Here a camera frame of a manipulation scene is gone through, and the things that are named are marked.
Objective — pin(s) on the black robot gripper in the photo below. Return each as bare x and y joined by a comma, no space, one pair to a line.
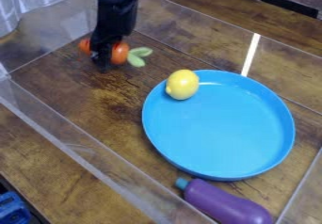
115,21

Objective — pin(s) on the orange toy carrot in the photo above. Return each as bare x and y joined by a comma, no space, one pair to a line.
123,54

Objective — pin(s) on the round blue tray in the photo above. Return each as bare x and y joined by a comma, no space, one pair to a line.
229,133

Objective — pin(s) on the yellow toy lemon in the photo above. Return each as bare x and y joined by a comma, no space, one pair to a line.
181,84

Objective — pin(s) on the blue plastic object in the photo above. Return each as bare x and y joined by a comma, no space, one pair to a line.
13,210

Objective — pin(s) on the purple toy eggplant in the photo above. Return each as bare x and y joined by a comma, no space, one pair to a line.
224,207

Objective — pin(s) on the clear acrylic enclosure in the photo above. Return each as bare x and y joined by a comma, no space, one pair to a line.
73,152

